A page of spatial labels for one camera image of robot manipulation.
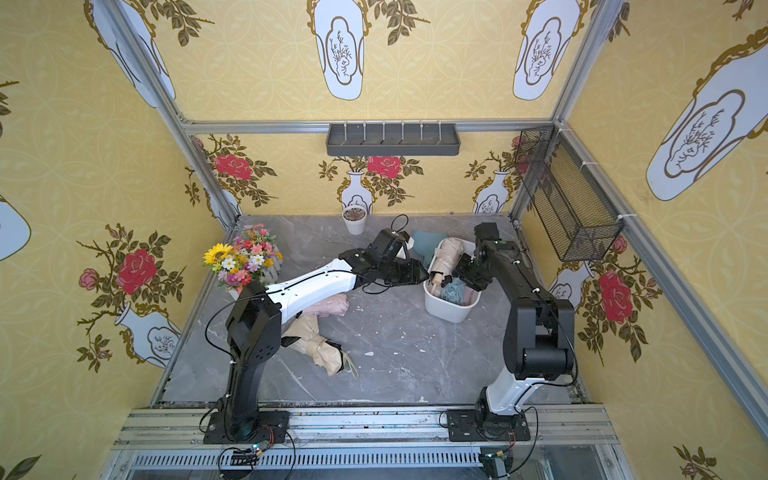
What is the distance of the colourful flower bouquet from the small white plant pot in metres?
0.30

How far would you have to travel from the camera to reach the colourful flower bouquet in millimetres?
849

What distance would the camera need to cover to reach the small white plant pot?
1.12 metres
